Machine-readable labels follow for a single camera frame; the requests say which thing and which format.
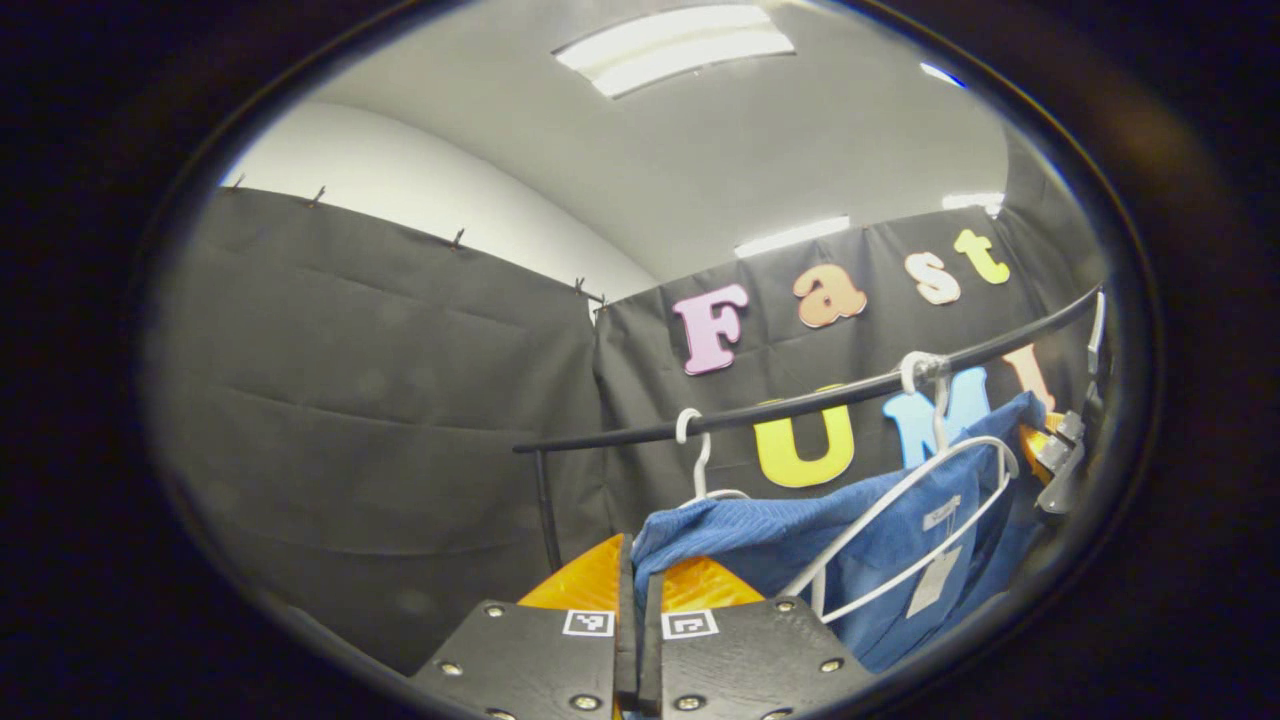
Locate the long ceiling light panel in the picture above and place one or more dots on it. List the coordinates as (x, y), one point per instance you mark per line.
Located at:
(792, 237)

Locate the short ceiling light panel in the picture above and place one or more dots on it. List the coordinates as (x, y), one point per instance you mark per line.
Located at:
(973, 202)

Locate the black metal clothes rack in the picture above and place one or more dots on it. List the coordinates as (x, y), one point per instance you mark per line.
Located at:
(800, 402)

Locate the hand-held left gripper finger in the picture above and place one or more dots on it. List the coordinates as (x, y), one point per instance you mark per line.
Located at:
(650, 650)
(627, 650)

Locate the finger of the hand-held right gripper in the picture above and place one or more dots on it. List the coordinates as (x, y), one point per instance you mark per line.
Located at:
(1045, 450)

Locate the empty white plastic hanger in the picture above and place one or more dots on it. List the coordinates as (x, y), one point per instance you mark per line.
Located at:
(702, 465)

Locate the black backdrop cloth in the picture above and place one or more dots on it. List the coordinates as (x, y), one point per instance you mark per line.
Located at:
(350, 400)

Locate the large ceiling light panel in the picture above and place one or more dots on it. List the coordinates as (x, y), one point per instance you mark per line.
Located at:
(675, 48)

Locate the white paper price tag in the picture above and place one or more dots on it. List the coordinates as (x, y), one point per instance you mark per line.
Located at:
(935, 580)

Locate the white plastic clothes hanger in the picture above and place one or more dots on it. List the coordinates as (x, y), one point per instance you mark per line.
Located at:
(940, 415)

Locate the small ceiling light panel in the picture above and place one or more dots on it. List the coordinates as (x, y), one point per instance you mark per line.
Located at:
(942, 74)

